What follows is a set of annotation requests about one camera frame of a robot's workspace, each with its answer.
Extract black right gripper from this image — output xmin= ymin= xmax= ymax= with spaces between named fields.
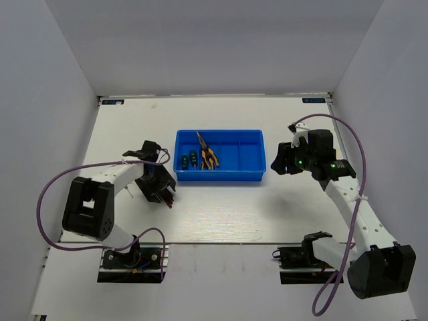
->
xmin=270 ymin=139 xmax=317 ymax=175

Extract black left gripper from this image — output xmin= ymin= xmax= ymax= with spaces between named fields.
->
xmin=135 ymin=163 xmax=176 ymax=203

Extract green hex key set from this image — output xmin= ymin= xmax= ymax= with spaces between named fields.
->
xmin=157 ymin=189 xmax=174 ymax=209

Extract yellow black short pliers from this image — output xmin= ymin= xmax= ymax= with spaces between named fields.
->
xmin=200 ymin=160 xmax=215 ymax=170

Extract yellow black long-nose pliers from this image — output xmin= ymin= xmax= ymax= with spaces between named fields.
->
xmin=196 ymin=132 xmax=220 ymax=169

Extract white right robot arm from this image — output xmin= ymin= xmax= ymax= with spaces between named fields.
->
xmin=271 ymin=127 xmax=416 ymax=299

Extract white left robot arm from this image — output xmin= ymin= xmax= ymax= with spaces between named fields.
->
xmin=62 ymin=140 xmax=176 ymax=267

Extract blue plastic divided bin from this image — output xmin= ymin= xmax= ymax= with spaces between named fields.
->
xmin=173 ymin=129 xmax=266 ymax=182

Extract blue label sticker right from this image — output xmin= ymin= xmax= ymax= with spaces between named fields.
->
xmin=302 ymin=98 xmax=326 ymax=104

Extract blue label sticker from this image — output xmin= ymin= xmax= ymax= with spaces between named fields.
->
xmin=101 ymin=99 xmax=124 ymax=106
xmin=302 ymin=98 xmax=326 ymax=104

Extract blue label sticker left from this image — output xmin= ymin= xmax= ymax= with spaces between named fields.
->
xmin=101 ymin=99 xmax=124 ymax=106

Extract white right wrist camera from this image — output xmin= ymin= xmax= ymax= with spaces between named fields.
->
xmin=288 ymin=122 xmax=310 ymax=148

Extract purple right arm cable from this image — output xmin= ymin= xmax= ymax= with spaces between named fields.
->
xmin=312 ymin=114 xmax=367 ymax=317

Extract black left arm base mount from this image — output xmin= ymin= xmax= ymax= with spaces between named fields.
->
xmin=97 ymin=244 xmax=168 ymax=284

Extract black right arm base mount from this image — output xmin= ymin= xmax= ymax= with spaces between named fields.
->
xmin=272 ymin=246 xmax=335 ymax=285

